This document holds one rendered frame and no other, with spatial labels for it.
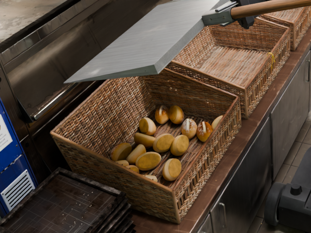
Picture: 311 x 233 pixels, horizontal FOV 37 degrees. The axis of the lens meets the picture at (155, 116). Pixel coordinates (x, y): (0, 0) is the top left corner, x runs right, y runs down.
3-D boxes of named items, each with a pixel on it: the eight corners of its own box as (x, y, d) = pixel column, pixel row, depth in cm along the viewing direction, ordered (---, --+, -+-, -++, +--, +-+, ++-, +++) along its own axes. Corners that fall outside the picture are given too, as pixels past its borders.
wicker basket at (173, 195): (67, 189, 174) (45, 132, 158) (144, 106, 211) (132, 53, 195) (180, 227, 150) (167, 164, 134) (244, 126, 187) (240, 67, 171)
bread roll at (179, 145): (193, 141, 180) (184, 146, 184) (182, 129, 179) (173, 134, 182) (183, 158, 173) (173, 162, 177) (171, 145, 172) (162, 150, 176)
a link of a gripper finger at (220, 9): (214, 12, 126) (233, 2, 127) (219, 13, 123) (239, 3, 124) (212, 6, 125) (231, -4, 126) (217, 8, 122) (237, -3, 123)
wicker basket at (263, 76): (149, 101, 213) (138, 48, 197) (203, 44, 249) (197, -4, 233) (248, 121, 189) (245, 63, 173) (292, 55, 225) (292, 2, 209)
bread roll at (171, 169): (185, 164, 170) (176, 169, 173) (172, 152, 168) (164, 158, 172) (177, 183, 162) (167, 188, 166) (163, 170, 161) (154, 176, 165)
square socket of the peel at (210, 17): (238, 15, 126) (234, 4, 124) (232, 21, 123) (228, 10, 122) (210, 21, 131) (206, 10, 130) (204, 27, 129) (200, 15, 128)
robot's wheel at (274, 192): (280, 175, 220) (266, 189, 204) (290, 178, 218) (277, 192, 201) (275, 213, 226) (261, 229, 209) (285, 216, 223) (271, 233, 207)
